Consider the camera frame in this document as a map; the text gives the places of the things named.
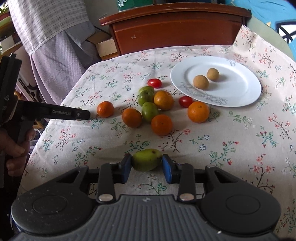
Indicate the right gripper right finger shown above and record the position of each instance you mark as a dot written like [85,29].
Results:
[181,174]

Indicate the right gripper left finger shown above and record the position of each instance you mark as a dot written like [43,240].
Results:
[111,174]

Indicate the green jujube fruit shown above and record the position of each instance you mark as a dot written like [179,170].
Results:
[145,97]
[149,111]
[146,160]
[146,88]

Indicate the red cherry tomato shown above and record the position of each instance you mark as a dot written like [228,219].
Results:
[155,83]
[185,101]

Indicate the person's left hand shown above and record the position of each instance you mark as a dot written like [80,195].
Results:
[18,152]

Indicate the orange tangerine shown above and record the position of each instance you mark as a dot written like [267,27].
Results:
[105,109]
[132,117]
[161,125]
[163,100]
[198,112]

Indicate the floral tablecloth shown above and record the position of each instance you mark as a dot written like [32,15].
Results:
[255,143]

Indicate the checkered hanging cloth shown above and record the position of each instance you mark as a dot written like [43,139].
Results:
[55,36]

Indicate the brown longan fruit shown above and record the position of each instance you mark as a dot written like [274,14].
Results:
[213,74]
[201,82]

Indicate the white ceramic plate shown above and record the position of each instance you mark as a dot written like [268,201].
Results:
[235,87]

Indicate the cardboard box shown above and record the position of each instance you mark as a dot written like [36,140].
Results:
[104,44]

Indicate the brown wooden cabinet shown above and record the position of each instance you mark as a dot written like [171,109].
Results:
[175,24]

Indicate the green carton box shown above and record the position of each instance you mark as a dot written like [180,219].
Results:
[124,5]

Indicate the blue plush pillow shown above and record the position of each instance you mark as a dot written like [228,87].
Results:
[274,21]

